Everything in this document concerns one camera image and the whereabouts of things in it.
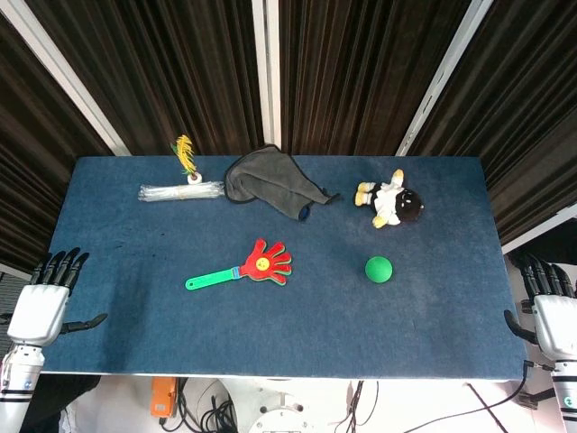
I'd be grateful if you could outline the black plug cable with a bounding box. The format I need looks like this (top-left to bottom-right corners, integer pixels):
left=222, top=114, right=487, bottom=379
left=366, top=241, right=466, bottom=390
left=405, top=359, right=556, bottom=433

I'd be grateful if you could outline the green foam ball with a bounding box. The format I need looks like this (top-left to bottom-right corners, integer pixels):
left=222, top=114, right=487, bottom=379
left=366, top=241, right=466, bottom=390
left=364, top=255, right=394, bottom=284

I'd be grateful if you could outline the grey microfibre cloth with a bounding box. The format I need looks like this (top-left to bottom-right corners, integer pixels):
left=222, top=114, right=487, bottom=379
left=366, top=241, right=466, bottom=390
left=224, top=143, right=342, bottom=223

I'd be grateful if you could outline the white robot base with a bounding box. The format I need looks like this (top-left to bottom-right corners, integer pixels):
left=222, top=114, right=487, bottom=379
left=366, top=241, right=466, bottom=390
left=215, top=378, right=337, bottom=433

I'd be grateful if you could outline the yellow green feather shuttlecock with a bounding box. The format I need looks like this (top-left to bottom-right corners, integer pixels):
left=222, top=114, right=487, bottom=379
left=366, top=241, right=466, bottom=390
left=170, top=134, right=202, bottom=186

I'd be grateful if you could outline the blue felt table cover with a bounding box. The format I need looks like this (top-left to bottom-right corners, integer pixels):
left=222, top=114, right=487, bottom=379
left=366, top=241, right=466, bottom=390
left=27, top=155, right=533, bottom=383

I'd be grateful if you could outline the white frame post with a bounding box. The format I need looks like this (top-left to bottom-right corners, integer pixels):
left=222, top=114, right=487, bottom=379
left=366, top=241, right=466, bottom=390
left=395, top=0, right=497, bottom=157
left=251, top=0, right=283, bottom=148
left=0, top=0, right=132, bottom=157

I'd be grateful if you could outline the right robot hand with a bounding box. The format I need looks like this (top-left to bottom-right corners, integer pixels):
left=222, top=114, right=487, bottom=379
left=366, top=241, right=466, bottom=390
left=503, top=252, right=577, bottom=362

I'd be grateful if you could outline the dark brown pleated curtain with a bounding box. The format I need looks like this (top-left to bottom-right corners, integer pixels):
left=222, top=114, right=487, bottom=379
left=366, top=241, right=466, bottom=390
left=0, top=0, right=577, bottom=272

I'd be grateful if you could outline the orange control pendant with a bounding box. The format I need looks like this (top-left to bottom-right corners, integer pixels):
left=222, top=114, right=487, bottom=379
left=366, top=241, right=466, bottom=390
left=151, top=376, right=178, bottom=419

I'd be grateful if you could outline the black white plush doll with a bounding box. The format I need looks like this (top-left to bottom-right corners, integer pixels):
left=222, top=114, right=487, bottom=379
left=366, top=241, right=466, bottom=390
left=353, top=169, right=426, bottom=230

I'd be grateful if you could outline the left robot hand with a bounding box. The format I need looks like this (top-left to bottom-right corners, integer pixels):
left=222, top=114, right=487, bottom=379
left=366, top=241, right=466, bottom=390
left=7, top=246, right=109, bottom=348

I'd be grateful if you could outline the clear plastic straw bundle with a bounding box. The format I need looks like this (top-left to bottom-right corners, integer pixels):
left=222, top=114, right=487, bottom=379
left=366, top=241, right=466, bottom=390
left=137, top=180, right=225, bottom=203

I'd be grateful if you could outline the black floor cable bundle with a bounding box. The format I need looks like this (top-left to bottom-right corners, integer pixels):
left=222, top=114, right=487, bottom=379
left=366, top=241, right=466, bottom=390
left=176, top=378, right=243, bottom=433

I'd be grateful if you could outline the red hand clapper green handle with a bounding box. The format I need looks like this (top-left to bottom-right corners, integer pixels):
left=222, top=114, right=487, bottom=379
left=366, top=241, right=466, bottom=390
left=184, top=238, right=293, bottom=291

